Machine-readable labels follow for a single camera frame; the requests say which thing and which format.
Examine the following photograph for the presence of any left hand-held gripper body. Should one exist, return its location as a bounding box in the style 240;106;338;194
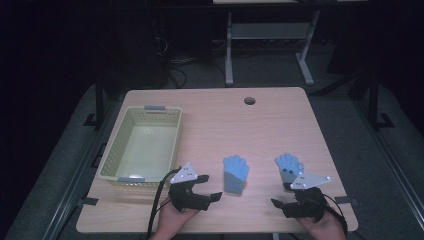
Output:
167;162;211;212

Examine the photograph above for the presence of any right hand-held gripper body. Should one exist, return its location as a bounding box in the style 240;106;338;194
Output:
282;172;332;222

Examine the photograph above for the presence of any blue and grey glove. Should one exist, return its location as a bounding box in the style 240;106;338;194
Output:
222;154;251;196
274;152;305;184

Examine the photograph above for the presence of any pale yellow plastic basket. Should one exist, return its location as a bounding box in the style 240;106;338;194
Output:
97;105;183;188

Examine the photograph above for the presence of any person's right hand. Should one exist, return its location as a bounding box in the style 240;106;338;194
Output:
297;209;348;240

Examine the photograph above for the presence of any person's left hand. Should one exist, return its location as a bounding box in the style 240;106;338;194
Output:
154;198;202;240

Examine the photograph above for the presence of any black tape strip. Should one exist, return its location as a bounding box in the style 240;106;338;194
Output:
333;196;360;206
76;197;100;207

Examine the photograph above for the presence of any black metal stand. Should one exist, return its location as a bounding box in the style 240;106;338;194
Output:
82;75;105;130
367;72;396;130

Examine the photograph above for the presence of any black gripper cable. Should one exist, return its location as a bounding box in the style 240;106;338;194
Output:
319;193;350;238
145;168;183;240

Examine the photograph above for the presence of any grey metal floor rail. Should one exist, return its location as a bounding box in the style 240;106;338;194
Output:
354;99;424;221
42;99;116;240

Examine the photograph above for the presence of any tangle of floor cables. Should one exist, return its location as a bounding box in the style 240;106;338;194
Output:
152;34;228;89

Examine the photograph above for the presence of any grey metal desk frame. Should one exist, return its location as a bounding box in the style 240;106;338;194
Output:
212;0;368;86

